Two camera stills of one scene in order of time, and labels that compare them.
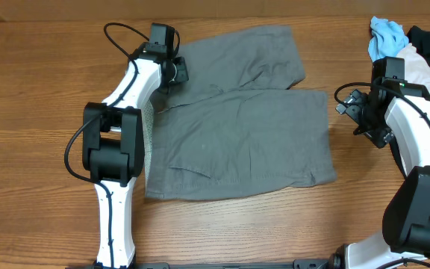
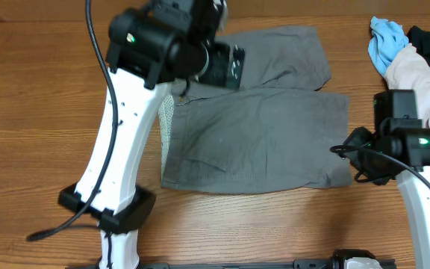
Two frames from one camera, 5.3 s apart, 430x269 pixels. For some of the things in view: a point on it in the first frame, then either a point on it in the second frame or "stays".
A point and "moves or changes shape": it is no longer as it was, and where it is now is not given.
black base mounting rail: (298, 264) stays
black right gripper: (381, 135) to (381, 178)
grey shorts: (232, 124) moves or changes shape
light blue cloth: (387, 38) stays
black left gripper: (183, 74) to (219, 54)
